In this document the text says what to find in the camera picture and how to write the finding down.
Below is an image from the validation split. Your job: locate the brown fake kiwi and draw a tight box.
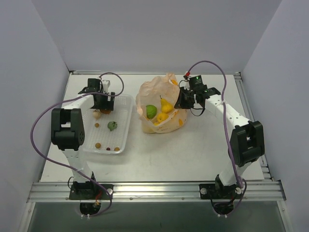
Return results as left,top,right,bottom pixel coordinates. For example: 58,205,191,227
100,110,111,115

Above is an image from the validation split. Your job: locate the yellow fake pear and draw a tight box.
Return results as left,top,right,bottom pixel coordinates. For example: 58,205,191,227
160,96,174,114

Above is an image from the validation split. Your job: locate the orange fake round fruit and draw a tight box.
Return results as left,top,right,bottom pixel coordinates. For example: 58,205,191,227
156,112,169,123

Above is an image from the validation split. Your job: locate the orange plastic bag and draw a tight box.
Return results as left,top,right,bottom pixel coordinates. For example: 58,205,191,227
136,72,188,133

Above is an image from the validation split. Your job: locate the white plastic basket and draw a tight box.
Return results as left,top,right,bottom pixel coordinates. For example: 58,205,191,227
81,94,133,155

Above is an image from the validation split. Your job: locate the green fake guava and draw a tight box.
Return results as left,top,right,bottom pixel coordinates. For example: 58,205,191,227
146,105,157,119

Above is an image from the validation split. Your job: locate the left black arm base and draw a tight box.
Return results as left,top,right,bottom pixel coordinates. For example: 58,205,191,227
69,182,114,200

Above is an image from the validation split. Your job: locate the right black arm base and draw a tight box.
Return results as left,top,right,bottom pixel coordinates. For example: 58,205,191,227
199,184,242,200

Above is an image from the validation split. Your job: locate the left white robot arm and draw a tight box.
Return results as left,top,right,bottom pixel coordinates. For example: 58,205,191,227
51,78,115,199

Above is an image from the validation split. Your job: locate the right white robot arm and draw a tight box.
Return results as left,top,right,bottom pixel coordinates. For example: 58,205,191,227
174,75,265,198

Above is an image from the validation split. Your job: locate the beige fake garlic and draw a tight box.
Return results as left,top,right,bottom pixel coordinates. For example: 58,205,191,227
93,110,102,120

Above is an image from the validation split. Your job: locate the green fake leaf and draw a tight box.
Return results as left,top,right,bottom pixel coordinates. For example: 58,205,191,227
107,121,118,131

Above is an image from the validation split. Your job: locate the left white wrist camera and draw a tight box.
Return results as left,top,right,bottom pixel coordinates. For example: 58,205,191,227
99,77,111,94

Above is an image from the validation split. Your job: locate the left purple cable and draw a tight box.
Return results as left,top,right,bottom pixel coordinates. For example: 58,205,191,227
30,72,125,216

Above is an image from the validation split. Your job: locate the purple cable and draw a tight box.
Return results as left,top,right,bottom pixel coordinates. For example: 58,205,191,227
183,60,247,189
30,72,125,216

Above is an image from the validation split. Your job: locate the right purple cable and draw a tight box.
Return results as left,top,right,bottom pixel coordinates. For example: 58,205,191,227
183,60,247,189

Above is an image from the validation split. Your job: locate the aluminium front rail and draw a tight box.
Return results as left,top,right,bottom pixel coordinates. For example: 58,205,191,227
27,181,286,203

